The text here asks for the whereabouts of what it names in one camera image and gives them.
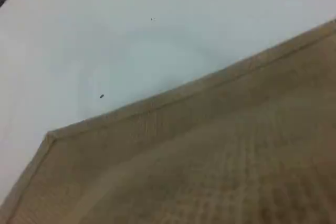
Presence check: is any brown jute tote bag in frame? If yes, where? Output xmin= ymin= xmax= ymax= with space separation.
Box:
xmin=0 ymin=19 xmax=336 ymax=224

